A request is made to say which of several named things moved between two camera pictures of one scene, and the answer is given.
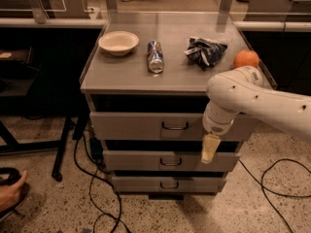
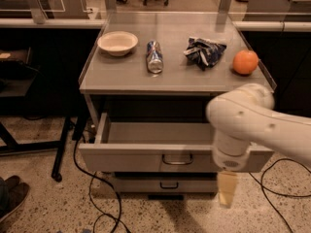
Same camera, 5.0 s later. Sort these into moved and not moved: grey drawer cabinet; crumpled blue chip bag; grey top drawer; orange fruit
Moved: grey top drawer
Not moved: orange fruit; grey drawer cabinet; crumpled blue chip bag
